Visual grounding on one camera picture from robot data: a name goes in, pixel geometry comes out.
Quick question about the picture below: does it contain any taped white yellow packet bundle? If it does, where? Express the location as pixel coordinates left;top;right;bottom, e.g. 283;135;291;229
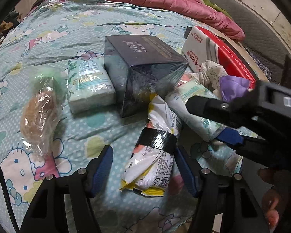
120;94;183;197

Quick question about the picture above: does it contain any pile of dark clothes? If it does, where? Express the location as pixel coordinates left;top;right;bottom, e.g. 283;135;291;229
0;7;22;51

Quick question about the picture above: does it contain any green floral tissue pack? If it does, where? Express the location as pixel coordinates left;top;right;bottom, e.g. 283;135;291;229
67;58;116;114

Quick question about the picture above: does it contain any tan egg sponge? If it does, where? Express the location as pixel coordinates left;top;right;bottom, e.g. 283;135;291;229
21;91;61;146

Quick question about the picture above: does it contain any red white box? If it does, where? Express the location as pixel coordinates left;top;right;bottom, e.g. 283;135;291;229
181;25;259;90

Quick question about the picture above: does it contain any grey quilted headboard cover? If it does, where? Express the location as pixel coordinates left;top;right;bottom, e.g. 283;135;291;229
189;0;291;83

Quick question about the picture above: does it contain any green cloth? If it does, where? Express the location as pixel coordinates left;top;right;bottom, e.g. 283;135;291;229
196;0;233;20

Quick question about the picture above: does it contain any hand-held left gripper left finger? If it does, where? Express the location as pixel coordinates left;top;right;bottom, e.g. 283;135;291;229
21;145;114;233

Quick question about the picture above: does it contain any dark shiny box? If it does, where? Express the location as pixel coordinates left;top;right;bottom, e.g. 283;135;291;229
104;35;190;119

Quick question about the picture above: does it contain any pink quilt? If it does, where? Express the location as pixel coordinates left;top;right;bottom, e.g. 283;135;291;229
100;0;245;42

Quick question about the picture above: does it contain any black braided cable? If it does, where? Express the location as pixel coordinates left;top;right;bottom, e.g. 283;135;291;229
0;148;17;233

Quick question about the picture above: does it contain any green egg sponge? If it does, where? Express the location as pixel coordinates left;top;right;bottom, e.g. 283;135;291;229
31;67;66;102

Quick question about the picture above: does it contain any cartoon cat printed blanket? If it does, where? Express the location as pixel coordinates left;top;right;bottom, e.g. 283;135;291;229
0;0;257;233

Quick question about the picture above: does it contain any pale green tissue pack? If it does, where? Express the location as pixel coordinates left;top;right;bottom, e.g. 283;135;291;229
165;79;227;142

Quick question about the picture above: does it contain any purple fabric piece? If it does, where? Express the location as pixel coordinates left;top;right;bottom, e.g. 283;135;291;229
219;76;251;101

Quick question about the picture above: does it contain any dark patterned cloth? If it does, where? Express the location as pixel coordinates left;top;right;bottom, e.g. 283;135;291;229
245;47;272;80

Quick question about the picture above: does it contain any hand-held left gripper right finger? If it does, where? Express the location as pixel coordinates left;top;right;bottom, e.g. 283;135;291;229
175;146;269;233

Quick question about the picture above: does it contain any clear plastic bag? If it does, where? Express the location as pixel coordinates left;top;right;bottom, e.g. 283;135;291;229
21;65;66;162

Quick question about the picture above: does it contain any white floral scrunchie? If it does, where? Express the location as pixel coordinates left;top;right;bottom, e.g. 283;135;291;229
199;59;230;93

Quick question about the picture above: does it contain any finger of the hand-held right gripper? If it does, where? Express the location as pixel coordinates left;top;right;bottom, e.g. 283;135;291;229
185;83;262;128
215;127;269;156

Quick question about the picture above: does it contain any person's right hand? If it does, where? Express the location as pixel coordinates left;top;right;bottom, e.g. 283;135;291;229
257;167;291;231

